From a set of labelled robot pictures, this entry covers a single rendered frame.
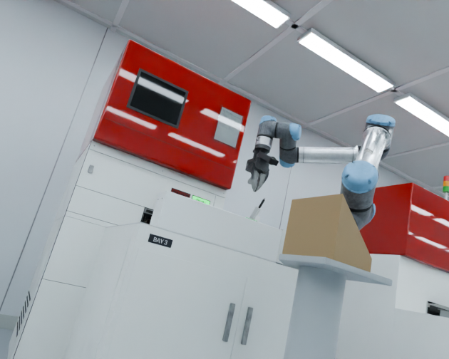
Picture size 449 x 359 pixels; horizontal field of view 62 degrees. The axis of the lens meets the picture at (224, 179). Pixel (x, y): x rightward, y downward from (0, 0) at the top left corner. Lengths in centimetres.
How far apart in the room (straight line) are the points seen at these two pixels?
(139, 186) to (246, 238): 74
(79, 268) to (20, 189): 161
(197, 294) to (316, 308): 44
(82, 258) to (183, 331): 72
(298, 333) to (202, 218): 53
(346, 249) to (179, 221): 60
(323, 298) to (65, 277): 120
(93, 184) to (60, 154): 155
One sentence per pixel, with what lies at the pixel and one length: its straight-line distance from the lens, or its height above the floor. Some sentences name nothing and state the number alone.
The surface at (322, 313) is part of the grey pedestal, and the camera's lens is 129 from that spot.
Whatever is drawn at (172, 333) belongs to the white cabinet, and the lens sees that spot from 144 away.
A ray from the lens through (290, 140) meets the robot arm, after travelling 171.
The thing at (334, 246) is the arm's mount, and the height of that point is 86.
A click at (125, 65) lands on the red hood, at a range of 213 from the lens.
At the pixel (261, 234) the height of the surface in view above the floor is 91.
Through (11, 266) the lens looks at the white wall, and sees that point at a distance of 342.
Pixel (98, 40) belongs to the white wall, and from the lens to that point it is 392.
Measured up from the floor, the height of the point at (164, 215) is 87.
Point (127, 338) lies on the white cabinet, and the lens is 139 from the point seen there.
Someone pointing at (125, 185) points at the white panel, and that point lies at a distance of 201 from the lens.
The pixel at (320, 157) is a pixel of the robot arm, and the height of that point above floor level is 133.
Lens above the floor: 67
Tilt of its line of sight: 16 degrees up
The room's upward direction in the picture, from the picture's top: 14 degrees clockwise
